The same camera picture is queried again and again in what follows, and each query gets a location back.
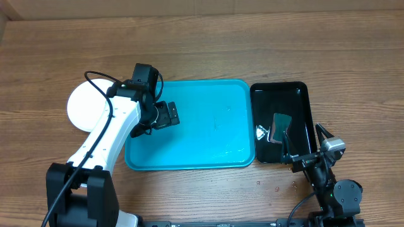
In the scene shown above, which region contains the green dish sponge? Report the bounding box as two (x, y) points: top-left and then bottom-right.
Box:
(268, 113), (292, 144)

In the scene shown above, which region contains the teal plastic tray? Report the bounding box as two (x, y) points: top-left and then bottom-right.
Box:
(124, 79), (255, 171)

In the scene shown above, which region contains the white round plate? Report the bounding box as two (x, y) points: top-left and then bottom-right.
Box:
(67, 81), (108, 132)

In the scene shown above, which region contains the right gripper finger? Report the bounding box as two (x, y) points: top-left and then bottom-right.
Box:
(315, 123), (334, 148)
(282, 131), (299, 158)

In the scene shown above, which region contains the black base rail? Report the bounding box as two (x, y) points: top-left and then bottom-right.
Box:
(138, 218), (365, 227)

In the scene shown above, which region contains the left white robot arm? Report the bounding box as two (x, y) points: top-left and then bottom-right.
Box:
(42, 79), (142, 226)

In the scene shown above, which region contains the black plastic water tray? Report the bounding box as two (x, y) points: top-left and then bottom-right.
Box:
(250, 81), (317, 163)

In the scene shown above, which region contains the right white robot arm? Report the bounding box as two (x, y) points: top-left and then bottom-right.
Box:
(282, 124), (364, 226)

